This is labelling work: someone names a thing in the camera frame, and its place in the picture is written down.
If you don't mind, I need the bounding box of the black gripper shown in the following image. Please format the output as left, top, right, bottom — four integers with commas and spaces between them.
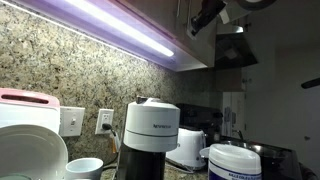
191, 0, 226, 35

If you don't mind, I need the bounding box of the white wipes canister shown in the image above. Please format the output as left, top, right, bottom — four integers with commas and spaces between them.
208, 144, 262, 180

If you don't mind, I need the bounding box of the white paper towel wipe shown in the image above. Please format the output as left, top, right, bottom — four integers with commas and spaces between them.
186, 20, 197, 40

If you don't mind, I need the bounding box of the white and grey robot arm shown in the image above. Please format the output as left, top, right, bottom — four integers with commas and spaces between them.
189, 0, 276, 36

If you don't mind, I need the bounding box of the wooden upper cabinet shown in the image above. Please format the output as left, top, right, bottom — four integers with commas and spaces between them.
112, 0, 223, 69

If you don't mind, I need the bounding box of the under-cabinet light strip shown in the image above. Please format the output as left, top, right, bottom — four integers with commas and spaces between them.
64, 0, 176, 58

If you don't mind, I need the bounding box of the black range hood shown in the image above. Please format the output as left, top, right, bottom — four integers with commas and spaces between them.
214, 24, 258, 70

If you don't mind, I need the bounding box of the black and white coffee machine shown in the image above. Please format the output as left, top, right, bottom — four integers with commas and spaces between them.
115, 96, 180, 180

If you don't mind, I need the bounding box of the white two-slot toaster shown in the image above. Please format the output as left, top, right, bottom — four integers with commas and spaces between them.
166, 127, 206, 170

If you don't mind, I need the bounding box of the white ceramic cup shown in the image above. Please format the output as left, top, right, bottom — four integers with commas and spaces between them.
64, 157, 103, 180

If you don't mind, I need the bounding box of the pink and white appliance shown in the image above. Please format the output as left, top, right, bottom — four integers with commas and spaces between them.
0, 88, 60, 133

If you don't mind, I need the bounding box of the white wall power outlet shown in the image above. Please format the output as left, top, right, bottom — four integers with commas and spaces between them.
95, 109, 114, 135

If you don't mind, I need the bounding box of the white light switch plate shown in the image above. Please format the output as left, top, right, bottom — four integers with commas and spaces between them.
59, 106, 85, 137

